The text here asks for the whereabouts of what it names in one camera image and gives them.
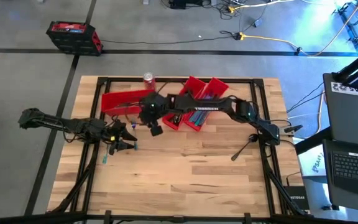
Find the iridescent table knife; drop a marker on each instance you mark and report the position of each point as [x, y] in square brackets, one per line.
[203, 117]
[193, 117]

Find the black metal spoon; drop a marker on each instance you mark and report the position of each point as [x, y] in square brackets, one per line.
[174, 119]
[253, 137]

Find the iridescent metal fork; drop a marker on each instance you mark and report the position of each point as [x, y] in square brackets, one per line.
[105, 158]
[134, 126]

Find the black metal stand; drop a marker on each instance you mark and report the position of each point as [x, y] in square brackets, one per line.
[351, 32]

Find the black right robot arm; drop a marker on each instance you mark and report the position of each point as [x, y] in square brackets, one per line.
[216, 107]

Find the black laptop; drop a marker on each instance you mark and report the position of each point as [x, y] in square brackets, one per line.
[353, 168]

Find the white printed sheet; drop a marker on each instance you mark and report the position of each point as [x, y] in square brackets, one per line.
[309, 161]

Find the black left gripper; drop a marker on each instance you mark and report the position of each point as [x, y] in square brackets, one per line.
[115, 132]

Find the black power strip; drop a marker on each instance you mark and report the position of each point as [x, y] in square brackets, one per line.
[177, 4]

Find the red soda can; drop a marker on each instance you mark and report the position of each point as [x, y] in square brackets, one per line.
[148, 81]

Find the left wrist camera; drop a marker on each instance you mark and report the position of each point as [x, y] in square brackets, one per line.
[112, 149]

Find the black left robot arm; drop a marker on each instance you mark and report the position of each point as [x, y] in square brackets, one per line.
[73, 126]

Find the red plastic bin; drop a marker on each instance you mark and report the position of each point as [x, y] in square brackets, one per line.
[194, 85]
[113, 99]
[217, 87]

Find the grey case with sticker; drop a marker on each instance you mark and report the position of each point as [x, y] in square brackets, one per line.
[353, 124]

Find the black network switch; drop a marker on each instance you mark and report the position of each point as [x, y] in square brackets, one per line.
[297, 197]

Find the small grey power adapter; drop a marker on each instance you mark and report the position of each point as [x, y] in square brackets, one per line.
[258, 22]

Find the red and black toolbox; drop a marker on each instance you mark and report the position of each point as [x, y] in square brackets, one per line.
[73, 40]

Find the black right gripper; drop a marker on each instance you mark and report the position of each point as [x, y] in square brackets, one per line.
[152, 109]

